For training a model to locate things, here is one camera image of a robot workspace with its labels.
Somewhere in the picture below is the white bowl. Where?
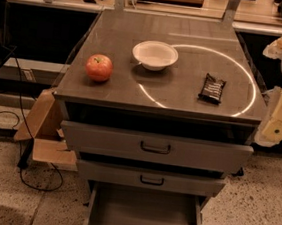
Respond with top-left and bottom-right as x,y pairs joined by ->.
132,40 -> 178,71

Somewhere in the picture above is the bottom grey open drawer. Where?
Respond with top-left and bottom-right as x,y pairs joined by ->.
83,183 -> 202,225

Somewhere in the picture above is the middle grey drawer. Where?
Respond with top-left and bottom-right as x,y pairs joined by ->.
76,159 -> 225,197

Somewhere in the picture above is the red apple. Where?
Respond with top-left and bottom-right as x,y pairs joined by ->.
85,54 -> 114,82

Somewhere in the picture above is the brown cardboard box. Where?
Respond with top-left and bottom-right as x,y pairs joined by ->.
14,89 -> 77,171

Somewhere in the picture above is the black floor cable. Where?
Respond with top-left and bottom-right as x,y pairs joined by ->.
0,0 -> 83,194

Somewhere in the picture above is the top grey drawer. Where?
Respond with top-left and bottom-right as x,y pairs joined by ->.
61,121 -> 254,173

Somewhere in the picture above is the black rxbar chocolate bar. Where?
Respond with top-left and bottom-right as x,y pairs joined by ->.
198,73 -> 226,105

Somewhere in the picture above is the grey drawer cabinet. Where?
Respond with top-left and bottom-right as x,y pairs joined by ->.
44,3 -> 277,205

